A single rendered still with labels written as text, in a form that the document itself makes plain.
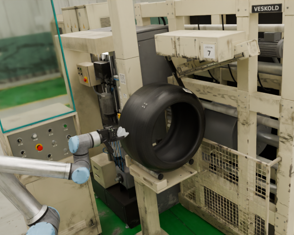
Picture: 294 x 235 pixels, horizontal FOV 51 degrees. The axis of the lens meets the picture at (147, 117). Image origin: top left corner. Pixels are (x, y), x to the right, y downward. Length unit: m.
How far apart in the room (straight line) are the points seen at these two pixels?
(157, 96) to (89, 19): 3.65
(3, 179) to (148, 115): 0.88
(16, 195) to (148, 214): 1.22
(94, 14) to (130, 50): 3.28
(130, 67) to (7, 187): 1.09
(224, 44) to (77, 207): 1.78
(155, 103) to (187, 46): 0.42
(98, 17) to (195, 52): 3.64
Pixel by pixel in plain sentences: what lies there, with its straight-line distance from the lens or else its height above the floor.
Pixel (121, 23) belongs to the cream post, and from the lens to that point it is 2.14.
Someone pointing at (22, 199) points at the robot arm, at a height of 1.05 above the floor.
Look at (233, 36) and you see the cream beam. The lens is 1.92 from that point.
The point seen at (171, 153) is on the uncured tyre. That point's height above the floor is 0.93.
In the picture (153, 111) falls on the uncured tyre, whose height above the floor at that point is 1.39.
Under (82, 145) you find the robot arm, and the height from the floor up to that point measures 1.30.
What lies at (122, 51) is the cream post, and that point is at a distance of 2.16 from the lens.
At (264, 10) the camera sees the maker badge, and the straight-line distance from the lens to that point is 2.00.
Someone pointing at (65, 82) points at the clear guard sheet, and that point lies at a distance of 2.41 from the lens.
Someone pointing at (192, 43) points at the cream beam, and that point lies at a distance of 1.96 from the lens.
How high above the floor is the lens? 2.03
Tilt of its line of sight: 21 degrees down
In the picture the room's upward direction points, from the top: 7 degrees counter-clockwise
